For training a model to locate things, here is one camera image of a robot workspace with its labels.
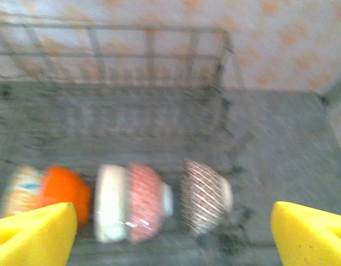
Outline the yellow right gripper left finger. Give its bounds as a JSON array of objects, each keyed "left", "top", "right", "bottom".
[{"left": 0, "top": 202, "right": 78, "bottom": 266}]

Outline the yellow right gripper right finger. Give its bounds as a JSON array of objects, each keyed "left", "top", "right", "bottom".
[{"left": 271, "top": 201, "right": 341, "bottom": 266}]

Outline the orange bowl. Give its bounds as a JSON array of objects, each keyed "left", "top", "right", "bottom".
[{"left": 36, "top": 165, "right": 91, "bottom": 229}]

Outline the brown patterned bowl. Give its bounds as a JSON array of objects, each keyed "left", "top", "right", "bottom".
[{"left": 179, "top": 159, "right": 234, "bottom": 236}]

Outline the red floral pattern bowl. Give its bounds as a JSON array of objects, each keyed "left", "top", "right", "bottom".
[{"left": 126, "top": 162, "right": 174, "bottom": 244}]

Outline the grey wire dish rack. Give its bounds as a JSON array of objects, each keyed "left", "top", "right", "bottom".
[{"left": 0, "top": 19, "right": 260, "bottom": 250}]

